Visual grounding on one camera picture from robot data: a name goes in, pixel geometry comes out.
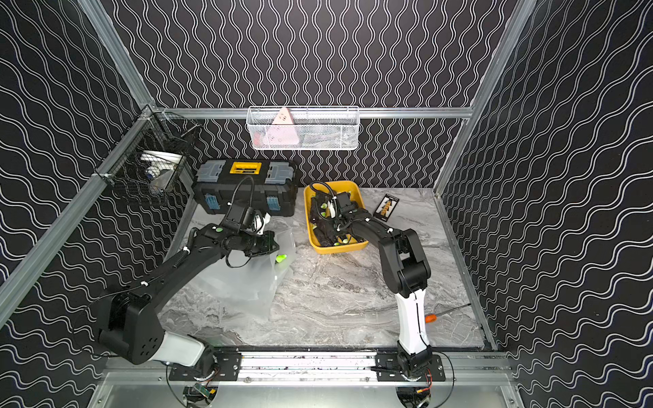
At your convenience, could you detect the clear zip-top bag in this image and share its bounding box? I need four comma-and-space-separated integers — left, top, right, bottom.
223, 227, 297, 321

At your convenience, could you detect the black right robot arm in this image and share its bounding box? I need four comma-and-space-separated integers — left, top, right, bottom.
309, 189, 433, 380

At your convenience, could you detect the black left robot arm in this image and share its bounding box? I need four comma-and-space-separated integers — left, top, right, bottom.
93, 224, 279, 371

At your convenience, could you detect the stack of clear zip-top bags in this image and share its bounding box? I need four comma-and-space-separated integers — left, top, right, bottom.
191, 254, 292, 320

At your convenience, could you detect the pile of toy eggplants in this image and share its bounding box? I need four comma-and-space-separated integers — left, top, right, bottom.
309, 192, 362, 248

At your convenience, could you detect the yellow plastic bin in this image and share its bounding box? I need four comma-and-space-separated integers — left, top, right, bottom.
303, 185, 369, 255

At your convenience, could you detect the small black picture card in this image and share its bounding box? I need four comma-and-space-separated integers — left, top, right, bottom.
373, 194, 400, 222

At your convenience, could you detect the black toolbox with blue latches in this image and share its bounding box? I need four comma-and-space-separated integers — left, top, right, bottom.
193, 159, 299, 217

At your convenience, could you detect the pink triangular card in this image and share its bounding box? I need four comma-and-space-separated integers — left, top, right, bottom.
260, 106, 300, 148

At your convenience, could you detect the white wire basket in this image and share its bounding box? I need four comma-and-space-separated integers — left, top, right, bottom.
246, 105, 361, 151

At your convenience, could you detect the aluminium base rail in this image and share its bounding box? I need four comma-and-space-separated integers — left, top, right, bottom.
101, 348, 516, 389

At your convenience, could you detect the black wire basket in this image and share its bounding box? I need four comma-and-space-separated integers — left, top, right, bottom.
96, 105, 201, 208

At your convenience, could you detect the orange handled screwdriver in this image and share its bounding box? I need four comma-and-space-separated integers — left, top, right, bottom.
424, 303, 471, 324

